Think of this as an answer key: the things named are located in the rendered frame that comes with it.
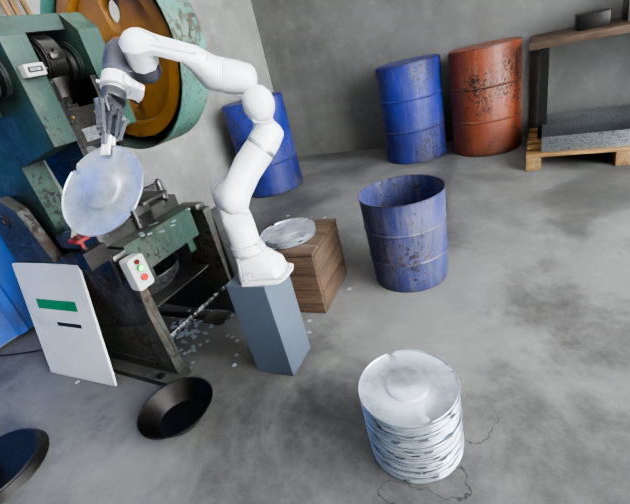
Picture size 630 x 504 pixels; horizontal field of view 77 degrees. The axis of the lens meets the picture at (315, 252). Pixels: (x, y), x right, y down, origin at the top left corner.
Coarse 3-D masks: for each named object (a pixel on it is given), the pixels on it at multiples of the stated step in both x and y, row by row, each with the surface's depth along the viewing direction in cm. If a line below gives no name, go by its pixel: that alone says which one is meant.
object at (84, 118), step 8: (72, 104) 160; (72, 112) 155; (80, 112) 158; (88, 112) 161; (80, 120) 158; (88, 120) 161; (80, 128) 158; (88, 128) 161; (96, 128) 164; (88, 136) 161; (96, 136) 164; (88, 144) 161; (96, 144) 164; (88, 152) 160; (72, 160) 165; (72, 168) 168
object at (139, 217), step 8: (144, 192) 175; (152, 192) 172; (160, 192) 169; (144, 200) 162; (152, 200) 164; (136, 208) 171; (144, 208) 174; (136, 216) 171; (144, 216) 174; (152, 216) 177; (136, 224) 172; (144, 224) 175
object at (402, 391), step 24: (384, 360) 128; (408, 360) 126; (432, 360) 124; (360, 384) 122; (384, 384) 120; (408, 384) 117; (432, 384) 116; (456, 384) 114; (384, 408) 112; (408, 408) 110; (432, 408) 108
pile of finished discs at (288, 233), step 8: (280, 224) 216; (288, 224) 213; (296, 224) 211; (304, 224) 208; (312, 224) 206; (264, 232) 211; (272, 232) 208; (280, 232) 204; (288, 232) 202; (296, 232) 201; (304, 232) 199; (312, 232) 201; (264, 240) 201; (272, 240) 199; (280, 240) 197; (288, 240) 195; (296, 240) 195; (304, 240) 197; (272, 248) 196; (280, 248) 194
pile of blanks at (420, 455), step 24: (456, 408) 109; (384, 432) 110; (408, 432) 106; (432, 432) 107; (456, 432) 112; (384, 456) 117; (408, 456) 111; (432, 456) 111; (456, 456) 115; (408, 480) 117; (432, 480) 115
